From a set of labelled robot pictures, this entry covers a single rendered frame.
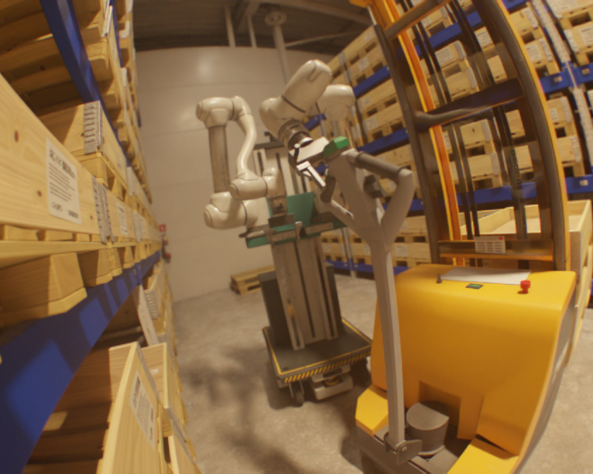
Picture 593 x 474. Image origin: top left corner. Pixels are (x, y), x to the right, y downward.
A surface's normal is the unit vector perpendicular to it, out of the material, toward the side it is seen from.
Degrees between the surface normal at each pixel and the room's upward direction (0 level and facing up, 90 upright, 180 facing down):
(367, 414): 22
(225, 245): 90
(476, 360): 74
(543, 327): 68
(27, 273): 90
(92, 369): 90
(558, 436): 0
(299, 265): 90
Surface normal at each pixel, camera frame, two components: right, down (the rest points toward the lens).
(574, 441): -0.19, -0.98
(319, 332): 0.22, 0.03
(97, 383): 0.44, -0.02
